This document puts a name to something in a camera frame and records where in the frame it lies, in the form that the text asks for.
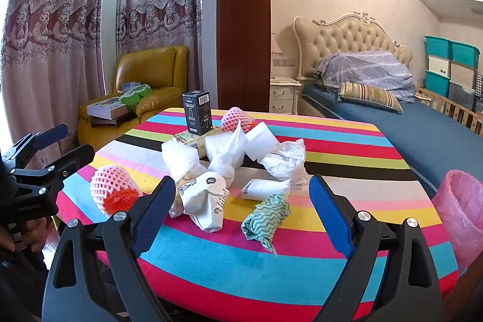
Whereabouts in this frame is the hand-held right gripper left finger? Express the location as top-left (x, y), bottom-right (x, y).
top-left (41, 175), bottom-right (177, 322)

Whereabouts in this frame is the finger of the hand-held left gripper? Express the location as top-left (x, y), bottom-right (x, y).
top-left (3, 124), bottom-right (69, 163)
top-left (40, 145), bottom-right (96, 181)

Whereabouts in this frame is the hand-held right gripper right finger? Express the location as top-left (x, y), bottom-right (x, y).
top-left (309, 174), bottom-right (444, 322)

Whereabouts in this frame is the orange fruit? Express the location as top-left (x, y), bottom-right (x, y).
top-left (90, 164), bottom-right (143, 215)

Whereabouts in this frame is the printed paper bag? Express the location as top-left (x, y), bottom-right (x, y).
top-left (168, 164), bottom-right (231, 233)

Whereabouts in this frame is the white foam sheet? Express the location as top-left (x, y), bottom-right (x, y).
top-left (162, 139), bottom-right (200, 179)
top-left (245, 122), bottom-right (282, 161)
top-left (206, 119), bottom-right (248, 175)

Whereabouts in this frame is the green wavy patterned cloth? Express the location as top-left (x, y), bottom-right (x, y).
top-left (241, 193), bottom-right (292, 255)

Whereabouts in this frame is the white tissue pack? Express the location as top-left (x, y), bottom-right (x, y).
top-left (241, 179), bottom-right (292, 201)

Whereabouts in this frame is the white plastic bag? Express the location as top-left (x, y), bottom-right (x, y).
top-left (260, 138), bottom-right (310, 186)

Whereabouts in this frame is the pink foam fruit net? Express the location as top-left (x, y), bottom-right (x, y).
top-left (220, 107), bottom-right (257, 134)

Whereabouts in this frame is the pink lined waste bin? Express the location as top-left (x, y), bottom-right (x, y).
top-left (431, 169), bottom-right (483, 275)

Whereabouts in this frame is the person's left hand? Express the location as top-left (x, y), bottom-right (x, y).
top-left (0, 217), bottom-right (50, 253)

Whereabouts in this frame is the brown flat carton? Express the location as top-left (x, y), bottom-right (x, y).
top-left (90, 114), bottom-right (126, 127)

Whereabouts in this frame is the white flat carton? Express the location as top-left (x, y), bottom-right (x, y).
top-left (87, 97), bottom-right (134, 119)

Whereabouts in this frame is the yellow patterned flat box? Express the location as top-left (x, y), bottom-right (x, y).
top-left (173, 128), bottom-right (227, 158)

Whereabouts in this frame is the rainbow striped tablecloth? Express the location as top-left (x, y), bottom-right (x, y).
top-left (56, 108), bottom-right (459, 322)

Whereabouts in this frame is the green plastic bag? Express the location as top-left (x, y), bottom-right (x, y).
top-left (120, 84), bottom-right (153, 110)

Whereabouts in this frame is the pink lace curtain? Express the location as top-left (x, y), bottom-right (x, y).
top-left (115, 0), bottom-right (206, 111)
top-left (0, 0), bottom-right (114, 172)

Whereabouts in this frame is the black product box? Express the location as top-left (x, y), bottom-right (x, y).
top-left (182, 90), bottom-right (212, 136)

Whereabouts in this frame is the blue mattress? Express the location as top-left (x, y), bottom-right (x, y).
top-left (302, 84), bottom-right (483, 190)

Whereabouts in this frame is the yellow leather armchair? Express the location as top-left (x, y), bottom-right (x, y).
top-left (77, 46), bottom-right (188, 153)

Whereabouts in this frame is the striped pillow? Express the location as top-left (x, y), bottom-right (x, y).
top-left (337, 82), bottom-right (404, 114)

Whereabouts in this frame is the cream nightstand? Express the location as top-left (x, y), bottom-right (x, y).
top-left (270, 76), bottom-right (302, 115)

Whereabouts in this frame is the grey blue duvet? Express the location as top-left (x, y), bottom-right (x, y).
top-left (314, 50), bottom-right (416, 104)

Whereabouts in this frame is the teal storage bin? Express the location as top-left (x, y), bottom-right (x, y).
top-left (451, 41), bottom-right (481, 70)
top-left (425, 70), bottom-right (451, 98)
top-left (424, 35), bottom-right (453, 59)

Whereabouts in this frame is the grey storage bin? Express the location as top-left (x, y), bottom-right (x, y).
top-left (448, 82), bottom-right (476, 110)

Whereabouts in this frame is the cream tufted bed headboard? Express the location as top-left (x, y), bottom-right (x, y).
top-left (293, 12), bottom-right (413, 81)

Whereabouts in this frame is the white storage bin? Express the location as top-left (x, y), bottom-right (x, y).
top-left (428, 55), bottom-right (452, 78)

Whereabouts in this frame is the beige storage bin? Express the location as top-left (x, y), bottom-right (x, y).
top-left (450, 61), bottom-right (477, 89)

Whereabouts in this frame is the brown wooden panel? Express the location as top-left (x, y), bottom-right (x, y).
top-left (216, 0), bottom-right (271, 114)

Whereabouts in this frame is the wooden crib rail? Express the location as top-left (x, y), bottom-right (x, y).
top-left (415, 81), bottom-right (483, 136)

